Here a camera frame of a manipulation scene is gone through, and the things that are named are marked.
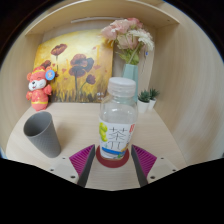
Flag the slim white light bar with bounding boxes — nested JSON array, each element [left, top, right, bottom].
[[70, 16, 125, 24]]

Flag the pale teal vase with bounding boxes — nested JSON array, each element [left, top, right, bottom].
[[121, 63, 140, 103]]

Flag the pink and white flower bouquet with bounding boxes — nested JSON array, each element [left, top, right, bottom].
[[100, 17, 155, 65]]

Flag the flat round red coaster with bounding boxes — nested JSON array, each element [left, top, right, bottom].
[[95, 145, 130, 169]]

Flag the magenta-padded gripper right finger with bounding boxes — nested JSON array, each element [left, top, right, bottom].
[[130, 144, 180, 188]]

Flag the red plush toy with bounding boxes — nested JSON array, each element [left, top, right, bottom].
[[25, 65, 56, 112]]

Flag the yellow poppy flower painting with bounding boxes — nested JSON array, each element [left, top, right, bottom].
[[33, 30, 114, 104]]

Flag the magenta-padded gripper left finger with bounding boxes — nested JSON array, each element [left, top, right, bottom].
[[46, 144, 97, 188]]

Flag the grey plastic cup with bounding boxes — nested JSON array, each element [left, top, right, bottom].
[[23, 110, 62, 159]]

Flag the clear plastic drink bottle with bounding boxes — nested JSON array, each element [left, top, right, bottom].
[[98, 76, 139, 160]]

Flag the small potted succulent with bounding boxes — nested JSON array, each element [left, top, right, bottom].
[[148, 87, 160, 111], [137, 89, 152, 114]]

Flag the light wooden shelf board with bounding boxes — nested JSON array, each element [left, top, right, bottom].
[[24, 0, 181, 37]]

